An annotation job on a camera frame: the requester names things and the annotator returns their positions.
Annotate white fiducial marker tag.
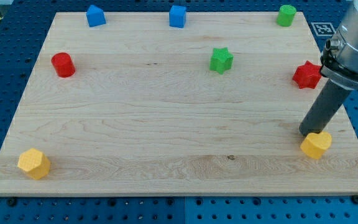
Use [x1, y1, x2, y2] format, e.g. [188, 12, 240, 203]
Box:
[311, 22, 336, 37]

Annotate blue cube block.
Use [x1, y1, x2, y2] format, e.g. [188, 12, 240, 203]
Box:
[169, 5, 187, 28]

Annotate yellow heart block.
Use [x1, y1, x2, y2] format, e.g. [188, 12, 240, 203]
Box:
[300, 131, 333, 159]

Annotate light wooden board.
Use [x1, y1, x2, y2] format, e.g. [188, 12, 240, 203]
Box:
[0, 12, 358, 197]

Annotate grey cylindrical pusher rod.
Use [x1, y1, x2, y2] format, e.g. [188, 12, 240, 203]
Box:
[299, 80, 352, 136]

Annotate red cylinder block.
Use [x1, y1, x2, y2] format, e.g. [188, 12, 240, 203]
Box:
[51, 52, 76, 78]

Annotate green cylinder block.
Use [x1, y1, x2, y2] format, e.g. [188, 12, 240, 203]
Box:
[276, 4, 297, 27]

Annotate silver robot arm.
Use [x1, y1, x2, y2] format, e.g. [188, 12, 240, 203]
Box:
[320, 0, 358, 90]

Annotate blue house-shaped block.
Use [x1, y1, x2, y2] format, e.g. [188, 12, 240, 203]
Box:
[86, 5, 106, 27]

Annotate yellow hexagon block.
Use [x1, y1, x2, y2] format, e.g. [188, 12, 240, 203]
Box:
[17, 148, 51, 180]

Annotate green star block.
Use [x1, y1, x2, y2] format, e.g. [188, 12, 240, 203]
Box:
[209, 47, 234, 75]

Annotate red star block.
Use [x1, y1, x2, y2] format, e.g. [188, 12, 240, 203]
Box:
[292, 60, 321, 89]

